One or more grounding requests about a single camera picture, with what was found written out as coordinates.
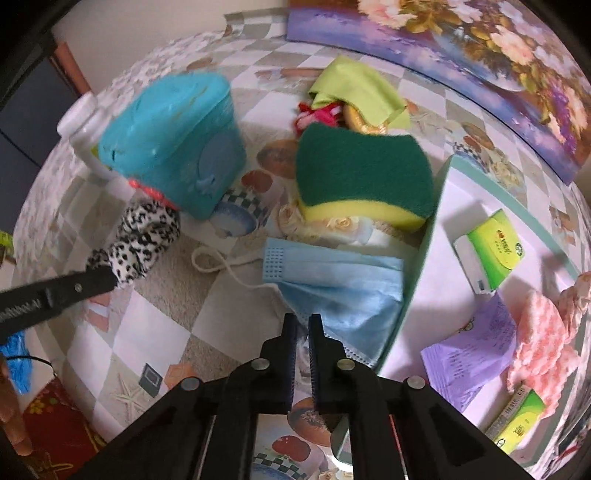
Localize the yellow round item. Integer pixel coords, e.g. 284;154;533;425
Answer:
344;105;393;136

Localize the green tissue packet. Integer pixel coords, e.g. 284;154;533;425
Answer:
485;388;546;457
453;209;527;295

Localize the leopard print scrunchie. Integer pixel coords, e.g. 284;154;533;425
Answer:
87;196;182;289

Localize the blue fuzzy item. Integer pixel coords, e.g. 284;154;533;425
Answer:
4;332;33;395

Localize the pale floral cloth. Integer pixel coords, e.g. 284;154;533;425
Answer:
554;272;591;342

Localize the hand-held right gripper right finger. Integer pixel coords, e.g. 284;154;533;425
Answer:
308;314;532;480

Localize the green and yellow sponge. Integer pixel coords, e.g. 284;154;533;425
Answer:
295;122;437;234

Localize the person's left hand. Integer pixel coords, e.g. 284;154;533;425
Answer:
0;357;33;457

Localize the pink fluffy cloth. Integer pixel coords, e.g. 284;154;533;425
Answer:
505;290;583;407

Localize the white tray with teal rim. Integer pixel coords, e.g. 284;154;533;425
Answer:
330;154;591;467

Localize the purple packet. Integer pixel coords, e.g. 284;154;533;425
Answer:
420;293;518;414

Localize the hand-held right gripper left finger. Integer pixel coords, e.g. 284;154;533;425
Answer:
69;313;300;480

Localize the red and white yarn scrunchie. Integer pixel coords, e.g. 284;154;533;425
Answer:
295;100;345;131

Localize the teal plastic box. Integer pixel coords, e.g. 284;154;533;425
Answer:
97;71;247;220

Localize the blue face mask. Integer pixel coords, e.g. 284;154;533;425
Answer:
191;237;407;370

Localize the yellow-green cloth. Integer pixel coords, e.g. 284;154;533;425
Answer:
308;56;411;136

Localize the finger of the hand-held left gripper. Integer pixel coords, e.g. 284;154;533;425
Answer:
0;265;118;340

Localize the flower painting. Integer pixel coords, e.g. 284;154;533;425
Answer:
286;0;591;185

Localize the red patterned rug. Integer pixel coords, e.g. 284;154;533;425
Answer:
23;378;107;462

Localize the white bottle with green label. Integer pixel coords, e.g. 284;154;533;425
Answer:
58;92;134;204

